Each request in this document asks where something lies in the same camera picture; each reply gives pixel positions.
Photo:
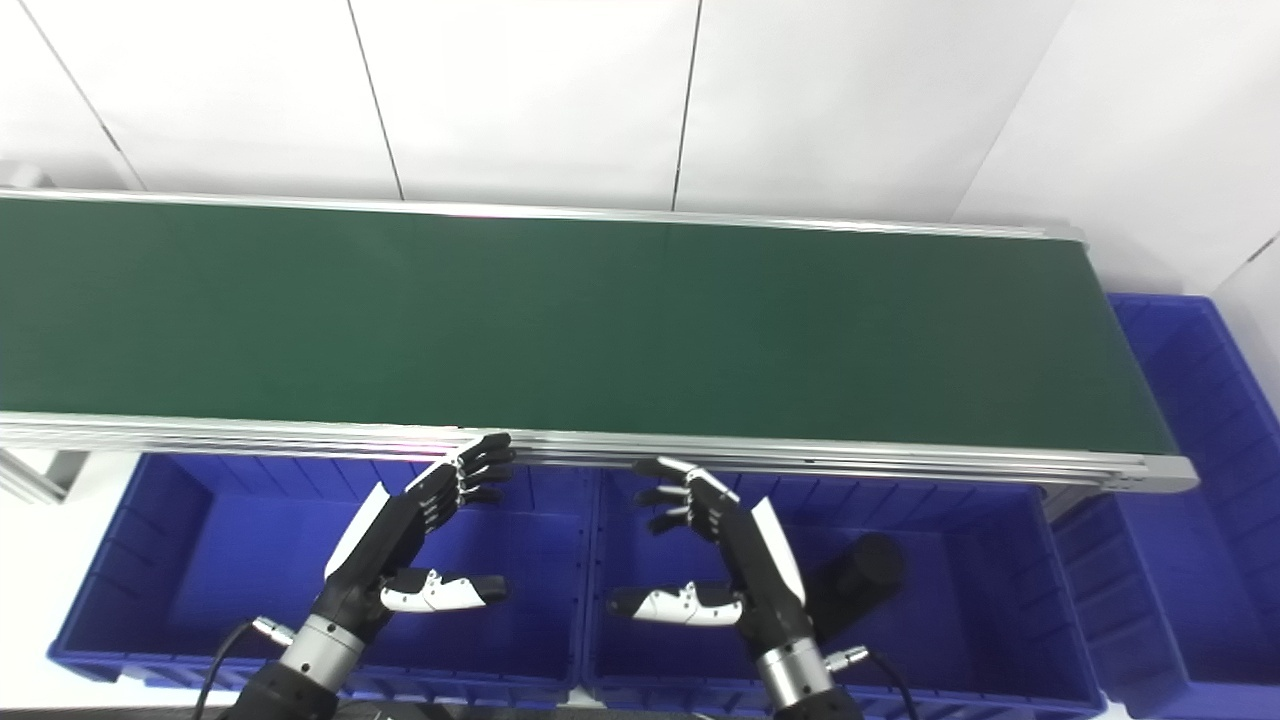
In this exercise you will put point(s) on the aluminium conveyor leg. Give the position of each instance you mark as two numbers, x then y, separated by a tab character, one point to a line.
40	473

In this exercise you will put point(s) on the blue plastic bin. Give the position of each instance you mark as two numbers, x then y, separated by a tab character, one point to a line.
1190	560
980	600
260	580

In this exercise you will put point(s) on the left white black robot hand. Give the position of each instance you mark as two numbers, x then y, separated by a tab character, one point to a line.
385	555

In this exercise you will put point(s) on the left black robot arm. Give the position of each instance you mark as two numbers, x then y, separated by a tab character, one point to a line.
305	665

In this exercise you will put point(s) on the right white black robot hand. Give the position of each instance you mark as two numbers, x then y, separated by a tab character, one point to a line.
770	580

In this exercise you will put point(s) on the black cylinder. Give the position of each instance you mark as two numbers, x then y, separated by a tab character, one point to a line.
860	585

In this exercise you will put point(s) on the green conveyor belt aluminium frame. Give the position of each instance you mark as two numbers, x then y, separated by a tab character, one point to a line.
600	320

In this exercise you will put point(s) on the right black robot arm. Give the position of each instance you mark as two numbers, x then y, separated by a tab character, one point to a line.
800	685

